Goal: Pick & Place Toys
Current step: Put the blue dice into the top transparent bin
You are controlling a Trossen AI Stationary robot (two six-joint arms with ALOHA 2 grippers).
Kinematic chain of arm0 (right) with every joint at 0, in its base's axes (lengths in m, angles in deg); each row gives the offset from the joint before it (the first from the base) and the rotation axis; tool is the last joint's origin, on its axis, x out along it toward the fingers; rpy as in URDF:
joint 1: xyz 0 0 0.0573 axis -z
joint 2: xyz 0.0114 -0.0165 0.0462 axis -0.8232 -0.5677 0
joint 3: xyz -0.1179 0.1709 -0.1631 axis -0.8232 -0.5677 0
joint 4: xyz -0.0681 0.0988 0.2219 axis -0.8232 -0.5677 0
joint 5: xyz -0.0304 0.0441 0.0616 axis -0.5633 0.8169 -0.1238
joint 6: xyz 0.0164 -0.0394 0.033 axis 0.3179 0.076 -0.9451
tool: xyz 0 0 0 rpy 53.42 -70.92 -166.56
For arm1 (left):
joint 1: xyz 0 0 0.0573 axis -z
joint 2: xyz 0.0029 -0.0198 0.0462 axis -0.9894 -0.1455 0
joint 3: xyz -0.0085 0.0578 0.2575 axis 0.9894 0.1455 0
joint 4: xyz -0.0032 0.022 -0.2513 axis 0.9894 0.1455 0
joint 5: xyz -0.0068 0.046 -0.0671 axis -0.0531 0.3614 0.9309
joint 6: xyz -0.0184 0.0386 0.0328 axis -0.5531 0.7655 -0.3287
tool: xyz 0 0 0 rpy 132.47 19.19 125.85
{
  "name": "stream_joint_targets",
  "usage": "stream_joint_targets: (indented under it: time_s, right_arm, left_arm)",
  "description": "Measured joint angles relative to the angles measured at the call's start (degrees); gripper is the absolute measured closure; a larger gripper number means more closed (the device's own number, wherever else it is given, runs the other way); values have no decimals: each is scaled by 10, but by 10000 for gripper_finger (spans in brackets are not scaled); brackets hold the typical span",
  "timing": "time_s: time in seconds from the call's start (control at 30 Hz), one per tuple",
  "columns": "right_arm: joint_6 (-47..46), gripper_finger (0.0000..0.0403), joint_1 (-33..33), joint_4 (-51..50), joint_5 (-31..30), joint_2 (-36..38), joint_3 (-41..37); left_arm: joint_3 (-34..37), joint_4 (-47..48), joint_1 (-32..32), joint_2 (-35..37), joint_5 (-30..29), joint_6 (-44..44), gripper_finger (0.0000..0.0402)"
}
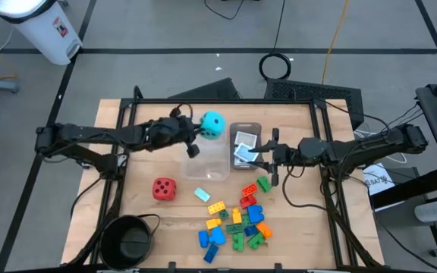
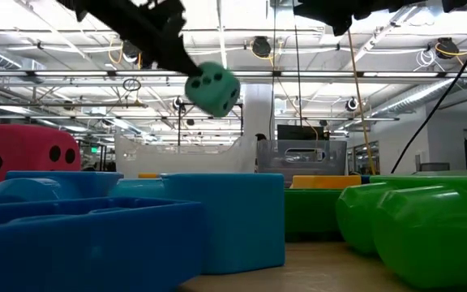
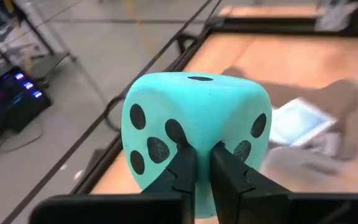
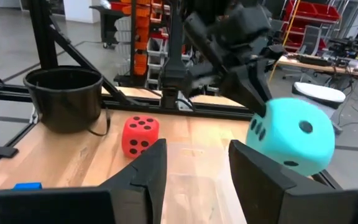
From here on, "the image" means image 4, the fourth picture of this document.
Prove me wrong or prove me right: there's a teal foam die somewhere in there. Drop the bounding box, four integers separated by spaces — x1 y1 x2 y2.
246 97 336 177

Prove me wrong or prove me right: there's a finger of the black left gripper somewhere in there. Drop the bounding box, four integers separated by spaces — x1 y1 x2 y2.
224 62 267 118
255 58 273 103

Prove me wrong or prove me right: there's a clear plastic bin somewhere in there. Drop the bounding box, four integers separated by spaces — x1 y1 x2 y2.
162 141 251 224

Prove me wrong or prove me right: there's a black bucket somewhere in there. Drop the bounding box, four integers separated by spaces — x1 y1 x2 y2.
23 65 111 137

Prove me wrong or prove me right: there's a grey mesh office chair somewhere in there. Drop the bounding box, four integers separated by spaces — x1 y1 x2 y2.
298 24 323 58

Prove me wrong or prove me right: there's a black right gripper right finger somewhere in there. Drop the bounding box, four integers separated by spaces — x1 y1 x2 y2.
228 139 358 224

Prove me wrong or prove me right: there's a large blue toy block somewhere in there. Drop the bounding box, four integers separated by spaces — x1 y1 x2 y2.
12 182 43 190

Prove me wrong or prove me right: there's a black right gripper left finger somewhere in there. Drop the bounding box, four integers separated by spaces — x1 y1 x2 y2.
0 139 168 224

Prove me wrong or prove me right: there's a red foam die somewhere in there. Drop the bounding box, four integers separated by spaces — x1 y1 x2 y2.
121 115 160 159

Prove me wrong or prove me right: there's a black cart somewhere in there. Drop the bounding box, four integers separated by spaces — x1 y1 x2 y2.
88 4 130 49

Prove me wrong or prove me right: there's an orange and white bin rack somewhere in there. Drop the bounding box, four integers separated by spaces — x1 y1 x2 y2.
113 0 195 90

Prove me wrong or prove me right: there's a red bin shelf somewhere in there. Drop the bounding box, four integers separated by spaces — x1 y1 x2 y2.
283 0 341 52

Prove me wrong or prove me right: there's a yellow hanging cable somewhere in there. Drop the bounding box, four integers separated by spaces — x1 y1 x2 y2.
268 0 301 83

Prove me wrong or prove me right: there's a white pedal trash can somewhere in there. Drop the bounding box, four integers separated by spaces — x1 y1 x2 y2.
291 81 347 136

